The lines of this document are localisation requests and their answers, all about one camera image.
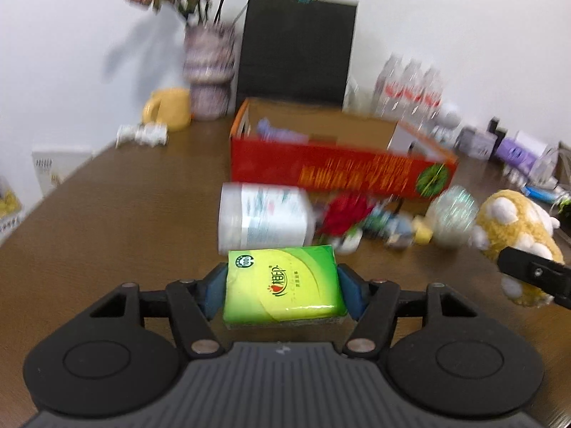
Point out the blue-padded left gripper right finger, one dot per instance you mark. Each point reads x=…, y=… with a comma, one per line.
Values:
x=358, y=292

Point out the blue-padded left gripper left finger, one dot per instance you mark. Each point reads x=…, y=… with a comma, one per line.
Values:
x=186, y=299

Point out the yellow and white plush toy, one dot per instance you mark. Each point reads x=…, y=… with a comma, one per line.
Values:
x=508, y=219

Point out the blue patterned item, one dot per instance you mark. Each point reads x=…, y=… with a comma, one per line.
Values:
x=394, y=230

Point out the green tissue pack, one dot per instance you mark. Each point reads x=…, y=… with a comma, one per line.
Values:
x=282, y=285

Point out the red fabric flower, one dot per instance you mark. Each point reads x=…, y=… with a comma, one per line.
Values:
x=344, y=212

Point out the clear cotton bud box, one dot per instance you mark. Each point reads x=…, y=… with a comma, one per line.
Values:
x=255, y=216

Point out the iridescent clear plastic ball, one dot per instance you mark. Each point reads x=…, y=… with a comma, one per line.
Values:
x=451, y=217

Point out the purple wipes pack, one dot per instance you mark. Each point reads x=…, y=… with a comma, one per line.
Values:
x=515, y=155

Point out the grey patterned pouch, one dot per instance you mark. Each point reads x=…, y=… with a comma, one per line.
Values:
x=476, y=144

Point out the red cardboard box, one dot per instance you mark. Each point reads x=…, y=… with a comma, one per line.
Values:
x=345, y=152

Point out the crumpled white tissue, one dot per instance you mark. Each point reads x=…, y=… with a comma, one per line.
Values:
x=148, y=135

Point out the purple item inside box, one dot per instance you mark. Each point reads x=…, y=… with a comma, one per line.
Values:
x=267, y=132

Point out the middle water bottle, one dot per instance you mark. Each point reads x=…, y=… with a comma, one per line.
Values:
x=411, y=89

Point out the water bottle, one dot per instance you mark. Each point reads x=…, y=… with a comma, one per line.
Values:
x=432, y=94
x=388, y=87
x=411, y=89

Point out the white robot figurine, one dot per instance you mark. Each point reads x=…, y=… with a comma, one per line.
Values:
x=446, y=121

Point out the yellow mug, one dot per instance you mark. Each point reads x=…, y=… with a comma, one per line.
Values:
x=170, y=107

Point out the left water bottle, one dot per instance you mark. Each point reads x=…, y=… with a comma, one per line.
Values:
x=388, y=87

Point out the right water bottle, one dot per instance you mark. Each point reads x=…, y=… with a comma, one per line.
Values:
x=432, y=94

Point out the pink textured vase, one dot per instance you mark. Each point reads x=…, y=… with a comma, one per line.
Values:
x=209, y=67

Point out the black paper bag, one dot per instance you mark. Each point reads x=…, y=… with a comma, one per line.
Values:
x=296, y=51

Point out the white booklet by wall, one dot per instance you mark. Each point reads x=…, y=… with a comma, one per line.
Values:
x=53, y=165

